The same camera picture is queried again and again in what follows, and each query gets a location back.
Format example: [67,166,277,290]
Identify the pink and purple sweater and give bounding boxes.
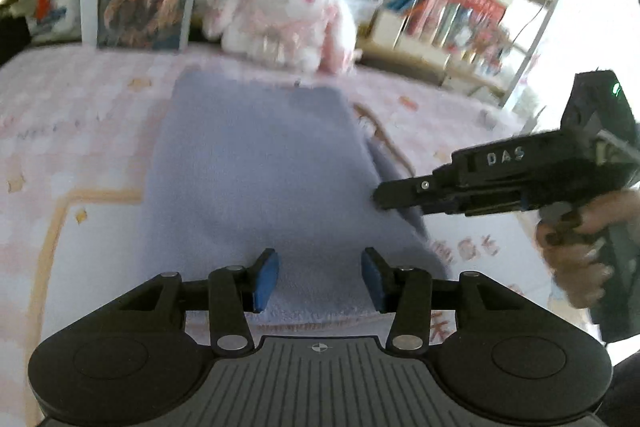
[137,66,452,326]

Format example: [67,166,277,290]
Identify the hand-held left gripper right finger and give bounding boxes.
[360,246,532,354]

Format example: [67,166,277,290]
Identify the white tub with teal label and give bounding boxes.
[27,0,81,44]

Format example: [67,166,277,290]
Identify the person's right hand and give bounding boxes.
[535,188,640,309]

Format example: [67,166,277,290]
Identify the row of colourful jars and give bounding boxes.
[439,1,507,78]

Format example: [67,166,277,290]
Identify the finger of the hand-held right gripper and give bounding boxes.
[372,174,454,210]
[419,191,527,216]

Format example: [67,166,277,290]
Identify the pink checked printed desk mat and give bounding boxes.
[0,41,617,427]

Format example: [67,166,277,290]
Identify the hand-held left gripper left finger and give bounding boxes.
[107,248,280,357]

